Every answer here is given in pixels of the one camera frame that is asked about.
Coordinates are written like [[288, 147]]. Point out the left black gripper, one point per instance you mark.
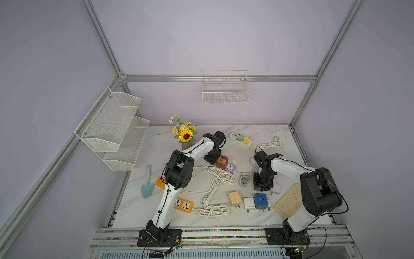
[[212, 161]]

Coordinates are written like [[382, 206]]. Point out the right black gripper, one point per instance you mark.
[[256, 183]]

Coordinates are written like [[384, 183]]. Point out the brown cube adapter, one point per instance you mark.
[[222, 162]]

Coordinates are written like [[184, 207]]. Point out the small white cube adapter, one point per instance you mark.
[[276, 189]]

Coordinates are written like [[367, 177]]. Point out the blue cube plug adapter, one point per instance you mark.
[[261, 202]]

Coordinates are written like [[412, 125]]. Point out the purple power strip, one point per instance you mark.
[[231, 168]]

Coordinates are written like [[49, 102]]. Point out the white charger plug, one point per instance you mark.
[[249, 204]]

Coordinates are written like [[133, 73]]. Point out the white power strip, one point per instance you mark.
[[233, 137]]

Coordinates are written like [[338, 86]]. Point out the beige cube plug adapter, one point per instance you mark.
[[235, 199]]

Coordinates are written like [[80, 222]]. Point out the orange power strip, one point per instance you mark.
[[184, 205], [160, 182]]

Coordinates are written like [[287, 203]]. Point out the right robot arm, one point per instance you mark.
[[318, 189]]

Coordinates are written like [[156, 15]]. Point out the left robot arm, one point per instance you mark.
[[178, 173]]

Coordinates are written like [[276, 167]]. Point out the green cube adapter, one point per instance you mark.
[[240, 137]]

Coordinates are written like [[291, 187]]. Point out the beige work glove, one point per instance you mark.
[[290, 202]]

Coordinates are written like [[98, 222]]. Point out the sunflower bouquet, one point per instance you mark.
[[184, 131]]

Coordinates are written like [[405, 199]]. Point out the yellow cube adapter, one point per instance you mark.
[[247, 141]]

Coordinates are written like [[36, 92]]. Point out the light blue mouse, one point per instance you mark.
[[148, 187]]

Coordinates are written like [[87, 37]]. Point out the white two-tier mesh shelf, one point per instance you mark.
[[113, 130]]

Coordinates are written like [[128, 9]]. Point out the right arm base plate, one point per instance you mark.
[[281, 236]]

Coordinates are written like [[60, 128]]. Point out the white wire wall basket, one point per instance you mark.
[[225, 87]]

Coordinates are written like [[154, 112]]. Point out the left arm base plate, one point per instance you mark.
[[167, 238]]

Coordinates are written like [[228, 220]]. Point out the aluminium front rail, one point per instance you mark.
[[249, 242]]

